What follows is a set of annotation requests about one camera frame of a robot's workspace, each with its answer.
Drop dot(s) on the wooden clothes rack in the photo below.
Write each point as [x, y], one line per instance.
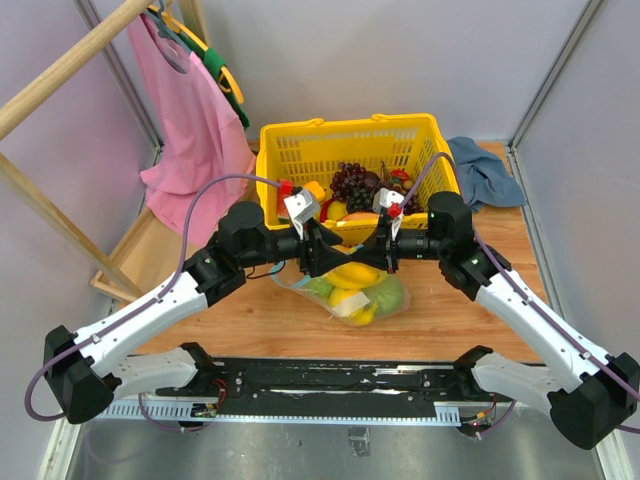
[110, 279]

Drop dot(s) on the large yellow lemon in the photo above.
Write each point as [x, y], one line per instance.
[352, 306]

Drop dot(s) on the pink hanging shirt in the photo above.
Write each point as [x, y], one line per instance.
[204, 138]

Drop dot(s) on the green clothes hanger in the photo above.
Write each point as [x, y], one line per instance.
[154, 12]

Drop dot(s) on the yellow clothes hanger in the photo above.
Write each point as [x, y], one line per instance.
[221, 72]

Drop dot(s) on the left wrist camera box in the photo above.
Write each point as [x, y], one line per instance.
[301, 207]

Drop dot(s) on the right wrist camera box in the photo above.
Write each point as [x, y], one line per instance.
[388, 202]

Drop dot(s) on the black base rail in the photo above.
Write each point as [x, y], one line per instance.
[324, 389]

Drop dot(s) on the clear zip top bag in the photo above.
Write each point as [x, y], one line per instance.
[285, 277]

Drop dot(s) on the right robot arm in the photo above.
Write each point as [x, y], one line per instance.
[586, 391]

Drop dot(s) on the dark grape bunch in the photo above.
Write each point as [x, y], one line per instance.
[370, 200]

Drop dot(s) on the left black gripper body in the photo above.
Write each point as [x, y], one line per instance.
[283, 246]

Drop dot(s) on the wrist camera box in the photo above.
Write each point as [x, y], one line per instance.
[301, 207]
[388, 202]

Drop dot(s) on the green custard apple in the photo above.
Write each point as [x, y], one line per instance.
[319, 287]

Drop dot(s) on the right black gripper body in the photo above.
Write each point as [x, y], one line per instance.
[412, 244]

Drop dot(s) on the blue crumpled cloth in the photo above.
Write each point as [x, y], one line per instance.
[483, 177]

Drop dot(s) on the red chili pepper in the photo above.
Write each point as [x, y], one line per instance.
[323, 210]

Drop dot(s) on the purple grape bunch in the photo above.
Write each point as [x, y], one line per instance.
[354, 181]

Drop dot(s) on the yellow plastic basket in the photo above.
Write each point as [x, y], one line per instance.
[312, 150]

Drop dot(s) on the papaya slice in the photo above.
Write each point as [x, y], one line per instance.
[359, 216]

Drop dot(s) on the yellow mango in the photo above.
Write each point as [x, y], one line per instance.
[353, 276]

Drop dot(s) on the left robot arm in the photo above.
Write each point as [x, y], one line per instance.
[89, 369]

